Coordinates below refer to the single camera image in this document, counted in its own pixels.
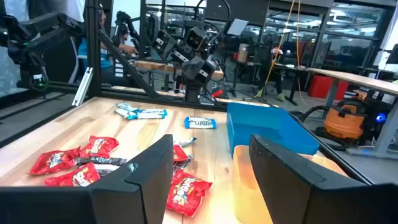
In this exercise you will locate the orange plastic bin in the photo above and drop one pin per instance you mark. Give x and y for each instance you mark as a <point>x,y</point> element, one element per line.
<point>245,186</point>

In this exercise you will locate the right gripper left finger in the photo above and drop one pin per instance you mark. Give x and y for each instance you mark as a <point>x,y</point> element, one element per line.
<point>149,186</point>

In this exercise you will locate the silver aluminium extrusion piece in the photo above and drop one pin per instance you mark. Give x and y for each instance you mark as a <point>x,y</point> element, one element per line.
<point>82,87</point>

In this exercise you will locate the cardboard box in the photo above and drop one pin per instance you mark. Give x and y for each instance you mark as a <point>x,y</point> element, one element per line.
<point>243,53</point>

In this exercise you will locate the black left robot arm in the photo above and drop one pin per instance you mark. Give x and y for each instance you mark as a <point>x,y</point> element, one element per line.
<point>197,70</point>

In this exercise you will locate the tilted white panel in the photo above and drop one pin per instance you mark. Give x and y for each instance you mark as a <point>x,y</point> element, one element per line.
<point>237,27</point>

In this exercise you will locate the blue plastic bin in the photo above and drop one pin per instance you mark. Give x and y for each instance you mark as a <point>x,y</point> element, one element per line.
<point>267,130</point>

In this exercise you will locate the dark silver Hershey's bar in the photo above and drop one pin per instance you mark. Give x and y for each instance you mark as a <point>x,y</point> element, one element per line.
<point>105,169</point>
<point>185,142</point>
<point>102,161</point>

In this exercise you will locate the black device blue light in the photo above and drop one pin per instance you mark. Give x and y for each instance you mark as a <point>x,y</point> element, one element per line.
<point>380,117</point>

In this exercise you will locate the wooden top desk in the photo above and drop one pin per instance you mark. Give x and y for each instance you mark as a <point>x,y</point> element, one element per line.
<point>357,79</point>

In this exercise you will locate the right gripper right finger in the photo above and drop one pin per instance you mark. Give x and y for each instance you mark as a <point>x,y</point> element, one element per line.
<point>295,193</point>

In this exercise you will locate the black background robot arm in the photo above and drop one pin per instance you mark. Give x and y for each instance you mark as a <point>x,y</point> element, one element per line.
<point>124,25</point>
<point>31,46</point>

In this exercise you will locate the red cabinet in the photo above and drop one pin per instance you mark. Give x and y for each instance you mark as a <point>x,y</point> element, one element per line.
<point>320,87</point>

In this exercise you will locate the orange shop vacuum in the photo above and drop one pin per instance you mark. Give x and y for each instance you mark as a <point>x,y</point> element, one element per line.
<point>343,123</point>

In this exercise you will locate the red plastic tag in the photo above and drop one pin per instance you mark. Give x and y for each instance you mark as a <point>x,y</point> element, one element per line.
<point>217,93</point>

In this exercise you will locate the person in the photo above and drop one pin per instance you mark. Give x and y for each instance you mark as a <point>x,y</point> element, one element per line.
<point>107,60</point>

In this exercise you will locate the wooden workbench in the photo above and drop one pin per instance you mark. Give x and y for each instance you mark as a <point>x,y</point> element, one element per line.
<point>155,66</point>

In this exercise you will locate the black desk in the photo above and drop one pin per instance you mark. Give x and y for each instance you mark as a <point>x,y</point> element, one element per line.
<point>290,67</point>

